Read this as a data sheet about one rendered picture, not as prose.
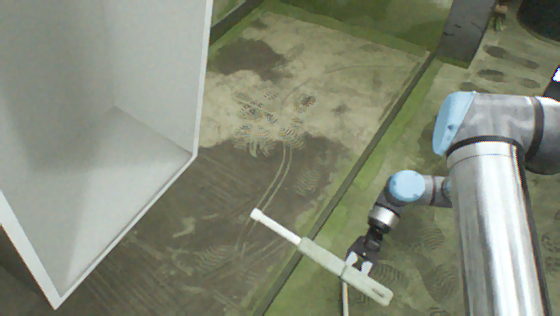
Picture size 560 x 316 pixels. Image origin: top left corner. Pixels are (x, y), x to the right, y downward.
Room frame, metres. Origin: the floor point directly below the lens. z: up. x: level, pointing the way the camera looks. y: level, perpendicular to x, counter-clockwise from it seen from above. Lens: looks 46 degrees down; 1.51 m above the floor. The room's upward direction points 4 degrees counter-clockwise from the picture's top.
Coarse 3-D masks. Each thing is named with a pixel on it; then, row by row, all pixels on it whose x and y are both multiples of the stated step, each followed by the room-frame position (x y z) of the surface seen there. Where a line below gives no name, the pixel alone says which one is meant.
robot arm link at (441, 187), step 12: (552, 108) 0.52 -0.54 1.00; (552, 120) 0.50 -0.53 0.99; (552, 132) 0.48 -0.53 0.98; (552, 144) 0.47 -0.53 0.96; (540, 156) 0.47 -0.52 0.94; (552, 156) 0.47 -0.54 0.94; (528, 168) 0.51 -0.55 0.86; (540, 168) 0.49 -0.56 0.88; (552, 168) 0.48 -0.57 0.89; (432, 180) 0.79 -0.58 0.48; (444, 180) 0.78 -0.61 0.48; (432, 192) 0.75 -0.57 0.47; (444, 192) 0.74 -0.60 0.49; (432, 204) 0.74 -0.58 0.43; (444, 204) 0.73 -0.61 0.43
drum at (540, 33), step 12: (528, 0) 2.29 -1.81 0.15; (540, 0) 2.19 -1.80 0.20; (552, 0) 2.13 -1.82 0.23; (528, 12) 2.24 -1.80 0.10; (540, 12) 2.16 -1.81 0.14; (552, 12) 2.10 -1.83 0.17; (528, 24) 2.20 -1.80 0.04; (540, 24) 2.13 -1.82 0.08; (552, 24) 2.08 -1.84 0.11; (540, 36) 2.10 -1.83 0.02; (552, 36) 2.05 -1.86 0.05
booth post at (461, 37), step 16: (464, 0) 1.96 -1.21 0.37; (480, 0) 1.91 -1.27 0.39; (496, 0) 1.91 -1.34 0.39; (464, 16) 1.94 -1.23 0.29; (480, 16) 1.90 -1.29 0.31; (448, 32) 1.97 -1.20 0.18; (464, 32) 1.93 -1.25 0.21; (480, 32) 1.88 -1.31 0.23; (448, 48) 1.95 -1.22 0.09; (464, 48) 1.91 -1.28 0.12; (464, 64) 1.89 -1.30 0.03
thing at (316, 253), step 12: (252, 216) 0.82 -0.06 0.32; (264, 216) 0.81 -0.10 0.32; (276, 228) 0.77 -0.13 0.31; (300, 240) 0.73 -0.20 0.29; (312, 252) 0.69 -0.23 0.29; (324, 252) 0.69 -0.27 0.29; (324, 264) 0.66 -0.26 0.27; (336, 264) 0.65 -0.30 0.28; (348, 276) 0.62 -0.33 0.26; (360, 276) 0.61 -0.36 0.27; (360, 288) 0.58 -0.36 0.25; (372, 288) 0.58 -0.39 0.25; (384, 288) 0.57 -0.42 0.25; (384, 300) 0.54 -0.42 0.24
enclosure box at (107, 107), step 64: (0, 0) 0.89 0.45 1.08; (64, 0) 1.02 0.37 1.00; (128, 0) 1.06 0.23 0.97; (192, 0) 0.94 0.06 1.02; (0, 64) 0.86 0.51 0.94; (64, 64) 1.01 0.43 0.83; (128, 64) 1.10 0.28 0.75; (192, 64) 0.95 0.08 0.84; (0, 128) 0.83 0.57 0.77; (64, 128) 1.00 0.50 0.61; (128, 128) 1.08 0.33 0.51; (192, 128) 0.97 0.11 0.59; (0, 192) 0.45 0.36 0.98; (64, 192) 0.83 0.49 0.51; (128, 192) 0.83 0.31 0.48; (0, 256) 0.55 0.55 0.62; (64, 256) 0.63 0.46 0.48
